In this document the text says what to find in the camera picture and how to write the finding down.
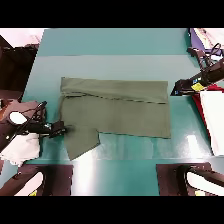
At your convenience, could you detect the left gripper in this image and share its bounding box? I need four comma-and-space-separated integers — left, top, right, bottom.
48, 120, 68, 139

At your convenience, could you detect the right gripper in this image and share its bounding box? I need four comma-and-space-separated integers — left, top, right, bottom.
175, 77, 202, 98

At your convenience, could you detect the green shirt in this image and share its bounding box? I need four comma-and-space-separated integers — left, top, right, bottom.
59, 76, 172, 161

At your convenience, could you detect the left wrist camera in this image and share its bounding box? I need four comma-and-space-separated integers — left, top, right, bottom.
32, 100, 48, 125

